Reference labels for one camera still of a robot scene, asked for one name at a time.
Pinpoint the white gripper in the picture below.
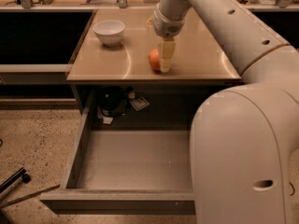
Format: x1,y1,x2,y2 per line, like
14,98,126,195
153,3,186,73

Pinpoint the orange fruit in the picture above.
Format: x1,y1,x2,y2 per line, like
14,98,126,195
149,49,161,72

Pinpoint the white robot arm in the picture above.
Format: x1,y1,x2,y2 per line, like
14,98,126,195
154,0,299,224

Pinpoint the cabinet with steel top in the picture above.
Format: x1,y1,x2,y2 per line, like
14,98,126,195
67,7,241,114

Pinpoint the black device behind drawer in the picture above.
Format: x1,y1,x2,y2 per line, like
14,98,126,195
97,86,130,118

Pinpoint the open grey top drawer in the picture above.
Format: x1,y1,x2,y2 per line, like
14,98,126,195
40,93,198,215

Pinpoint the white ceramic bowl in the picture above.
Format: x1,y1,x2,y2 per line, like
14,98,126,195
93,20,125,47

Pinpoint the white label card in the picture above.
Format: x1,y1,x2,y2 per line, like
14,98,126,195
130,97,150,111

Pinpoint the black metal leg with wheel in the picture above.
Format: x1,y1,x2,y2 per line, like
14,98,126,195
0,168,31,193

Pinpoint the thin grey rod on floor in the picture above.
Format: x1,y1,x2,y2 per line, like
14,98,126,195
0,185,60,209

